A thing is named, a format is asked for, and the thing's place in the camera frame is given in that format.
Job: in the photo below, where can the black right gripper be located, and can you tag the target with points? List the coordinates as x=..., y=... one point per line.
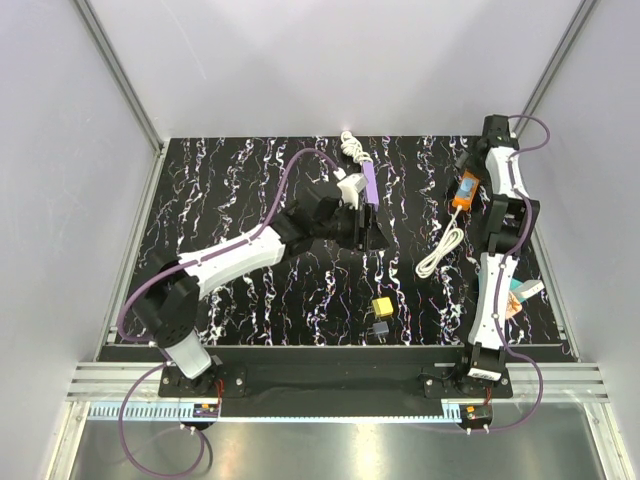
x=469, y=166

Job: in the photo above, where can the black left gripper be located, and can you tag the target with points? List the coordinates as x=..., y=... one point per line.
x=376, y=240

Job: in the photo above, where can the purple power strip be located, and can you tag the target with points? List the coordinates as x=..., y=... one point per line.
x=371, y=189

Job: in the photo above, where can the orange power strip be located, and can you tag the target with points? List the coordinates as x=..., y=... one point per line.
x=460, y=203

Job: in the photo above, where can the yellow cube plug adapter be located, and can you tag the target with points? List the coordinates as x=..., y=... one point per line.
x=382, y=307

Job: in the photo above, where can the grey cube plug adapter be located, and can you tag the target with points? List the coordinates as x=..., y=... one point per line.
x=380, y=330

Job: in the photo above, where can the blue cube plug adapter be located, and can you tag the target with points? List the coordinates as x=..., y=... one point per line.
x=467, y=186

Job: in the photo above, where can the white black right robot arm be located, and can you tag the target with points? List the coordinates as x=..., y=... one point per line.
x=507, y=228

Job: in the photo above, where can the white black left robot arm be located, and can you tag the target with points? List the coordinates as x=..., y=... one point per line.
x=167, y=303

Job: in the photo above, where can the white plug on teal strip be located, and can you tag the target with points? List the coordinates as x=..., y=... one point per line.
x=529, y=289

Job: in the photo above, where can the pink cube plug adapter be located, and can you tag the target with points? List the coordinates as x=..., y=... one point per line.
x=513, y=307

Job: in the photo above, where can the teal triangular power strip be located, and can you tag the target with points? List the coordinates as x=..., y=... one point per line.
x=488, y=287

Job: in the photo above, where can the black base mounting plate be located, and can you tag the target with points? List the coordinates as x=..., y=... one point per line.
x=421, y=356

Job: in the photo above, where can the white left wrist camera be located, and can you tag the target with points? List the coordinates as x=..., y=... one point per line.
x=351, y=186

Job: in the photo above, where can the aluminium frame post right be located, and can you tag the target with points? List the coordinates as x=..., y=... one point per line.
x=569, y=38

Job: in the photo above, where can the aluminium frame post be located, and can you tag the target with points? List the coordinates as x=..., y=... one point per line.
x=107, y=52
x=569, y=38

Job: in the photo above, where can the aluminium front rail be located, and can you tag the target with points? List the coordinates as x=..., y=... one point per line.
x=551, y=382

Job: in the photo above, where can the aluminium frame post left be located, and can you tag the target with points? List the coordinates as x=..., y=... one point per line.
x=107, y=52

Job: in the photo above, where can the white cable duct strip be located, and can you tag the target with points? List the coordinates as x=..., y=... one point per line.
x=319, y=412

